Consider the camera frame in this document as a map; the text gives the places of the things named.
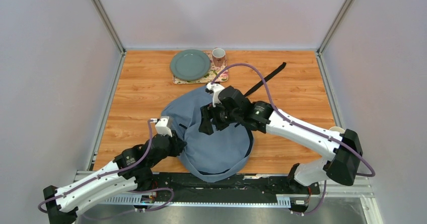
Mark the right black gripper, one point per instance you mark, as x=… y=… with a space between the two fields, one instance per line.
x=207 y=112

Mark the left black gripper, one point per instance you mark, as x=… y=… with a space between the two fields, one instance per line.
x=178 y=143

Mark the blue-grey backpack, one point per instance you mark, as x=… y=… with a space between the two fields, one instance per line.
x=214 y=157

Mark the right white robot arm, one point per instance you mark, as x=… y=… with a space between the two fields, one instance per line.
x=340 y=150

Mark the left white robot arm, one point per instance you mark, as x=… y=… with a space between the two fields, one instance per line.
x=130 y=171

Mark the floral placemat tray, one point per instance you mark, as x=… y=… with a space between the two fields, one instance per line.
x=217 y=74

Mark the green ceramic plate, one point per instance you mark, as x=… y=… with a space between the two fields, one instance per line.
x=190 y=64

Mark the pink patterned mug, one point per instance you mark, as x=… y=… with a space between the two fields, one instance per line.
x=219 y=57

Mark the yellow mug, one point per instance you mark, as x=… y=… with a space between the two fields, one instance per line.
x=337 y=129

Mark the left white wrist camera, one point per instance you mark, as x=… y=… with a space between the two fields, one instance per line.
x=163 y=125

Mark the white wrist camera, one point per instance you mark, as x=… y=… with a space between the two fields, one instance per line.
x=214 y=89
x=163 y=125

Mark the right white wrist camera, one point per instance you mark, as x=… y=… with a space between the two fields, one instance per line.
x=214 y=89

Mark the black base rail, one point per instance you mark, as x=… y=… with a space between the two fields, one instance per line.
x=238 y=189

